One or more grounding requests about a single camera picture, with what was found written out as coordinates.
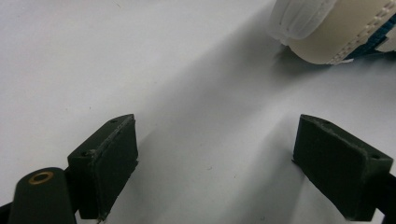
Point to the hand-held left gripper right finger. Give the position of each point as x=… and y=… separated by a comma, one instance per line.
x=336, y=165

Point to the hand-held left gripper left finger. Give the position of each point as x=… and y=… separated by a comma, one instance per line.
x=104, y=165

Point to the white and navy sneaker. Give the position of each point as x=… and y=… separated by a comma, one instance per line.
x=323, y=31

